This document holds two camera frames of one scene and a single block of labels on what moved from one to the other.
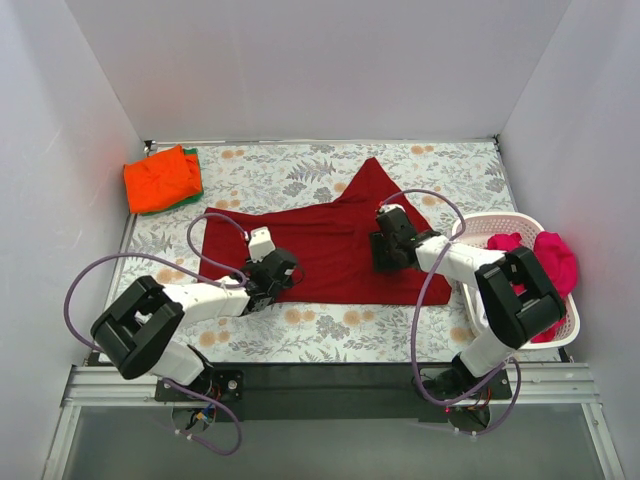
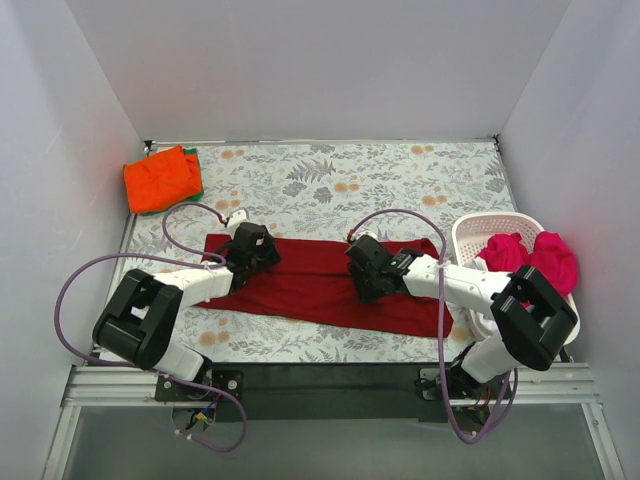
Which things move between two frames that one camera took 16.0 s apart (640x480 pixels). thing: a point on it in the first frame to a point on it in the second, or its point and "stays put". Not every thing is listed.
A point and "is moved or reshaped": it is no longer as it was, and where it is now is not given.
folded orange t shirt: (161, 179) stays put
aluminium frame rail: (559, 384) stays put
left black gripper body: (284, 265) to (267, 248)
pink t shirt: (563, 263) stays put
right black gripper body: (382, 251) to (361, 279)
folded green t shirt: (189, 151) stays put
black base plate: (425, 392) stays put
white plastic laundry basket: (473, 229) stays put
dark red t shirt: (331, 244) is moved or reshaped
